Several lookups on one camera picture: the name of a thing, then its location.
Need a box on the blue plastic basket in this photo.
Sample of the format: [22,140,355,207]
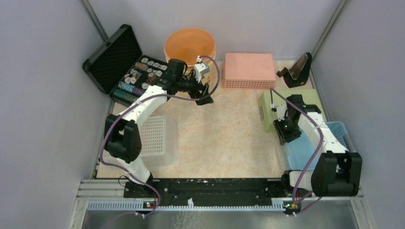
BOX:
[282,121,354,170]

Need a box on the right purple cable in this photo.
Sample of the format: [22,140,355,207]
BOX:
[269,88,325,217]

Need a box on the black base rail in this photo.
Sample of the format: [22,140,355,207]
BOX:
[123,178,293,207]

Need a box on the black and brown stand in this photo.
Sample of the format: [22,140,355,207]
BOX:
[276,52,312,88]

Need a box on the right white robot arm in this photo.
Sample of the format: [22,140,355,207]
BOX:
[271,94,363,202]

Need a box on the white slotted cable duct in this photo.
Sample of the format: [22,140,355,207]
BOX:
[87,199,286,212]

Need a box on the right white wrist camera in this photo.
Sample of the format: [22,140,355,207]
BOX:
[271,103,288,121]

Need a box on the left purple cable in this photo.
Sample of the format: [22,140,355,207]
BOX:
[99,55,221,217]

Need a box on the orange capybara bucket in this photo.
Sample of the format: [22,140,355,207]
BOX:
[164,27,216,73]

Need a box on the green plastic basket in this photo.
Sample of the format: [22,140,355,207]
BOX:
[257,89,327,133]

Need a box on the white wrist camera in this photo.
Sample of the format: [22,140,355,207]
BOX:
[271,103,288,121]
[193,56,210,83]

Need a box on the purple cable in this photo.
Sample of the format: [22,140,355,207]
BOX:
[269,88,325,217]
[99,55,221,217]

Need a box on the black case with parts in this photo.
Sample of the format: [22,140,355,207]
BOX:
[82,24,168,106]

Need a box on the pink plastic basket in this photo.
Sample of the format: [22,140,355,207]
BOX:
[222,52,276,90]

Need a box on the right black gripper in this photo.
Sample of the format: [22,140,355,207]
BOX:
[273,115,301,146]

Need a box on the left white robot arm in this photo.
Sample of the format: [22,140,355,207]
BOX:
[102,55,216,197]

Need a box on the white perforated plastic basket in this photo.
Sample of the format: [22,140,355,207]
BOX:
[104,115,179,167]

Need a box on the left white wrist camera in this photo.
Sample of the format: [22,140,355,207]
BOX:
[193,56,210,83]

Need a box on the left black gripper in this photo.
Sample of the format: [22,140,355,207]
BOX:
[176,71,213,105]

